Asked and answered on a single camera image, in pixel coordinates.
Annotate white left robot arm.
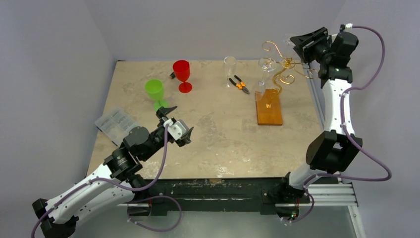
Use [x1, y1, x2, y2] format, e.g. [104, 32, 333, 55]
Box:
[30, 107, 193, 238]

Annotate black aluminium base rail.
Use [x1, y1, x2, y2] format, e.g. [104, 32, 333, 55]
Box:
[118, 176, 358, 218]

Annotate green plastic goblet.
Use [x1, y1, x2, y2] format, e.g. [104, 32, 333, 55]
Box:
[145, 79, 168, 111]

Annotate gold wire glass rack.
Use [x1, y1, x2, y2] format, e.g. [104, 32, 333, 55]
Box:
[262, 41, 318, 96]

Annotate red plastic goblet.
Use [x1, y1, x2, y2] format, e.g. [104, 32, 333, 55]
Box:
[172, 60, 192, 93]

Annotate orange black pliers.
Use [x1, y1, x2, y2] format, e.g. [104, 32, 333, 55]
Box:
[228, 75, 250, 94]

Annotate clear plastic screw box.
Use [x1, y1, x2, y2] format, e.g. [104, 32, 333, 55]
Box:
[95, 107, 140, 147]

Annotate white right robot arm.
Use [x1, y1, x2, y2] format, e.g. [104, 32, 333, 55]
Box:
[278, 23, 363, 202]

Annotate clear round wine glass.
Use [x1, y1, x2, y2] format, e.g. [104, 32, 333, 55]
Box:
[283, 33, 296, 58]

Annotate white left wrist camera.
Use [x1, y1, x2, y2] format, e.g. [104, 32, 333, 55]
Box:
[163, 118, 189, 141]

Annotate clear champagne flute with label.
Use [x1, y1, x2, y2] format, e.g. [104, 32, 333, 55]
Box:
[254, 57, 277, 102]

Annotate clear tall flute glass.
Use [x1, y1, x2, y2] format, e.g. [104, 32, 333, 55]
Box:
[223, 56, 237, 88]

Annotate wooden rack base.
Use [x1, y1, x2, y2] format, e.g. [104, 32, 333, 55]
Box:
[255, 89, 283, 126]

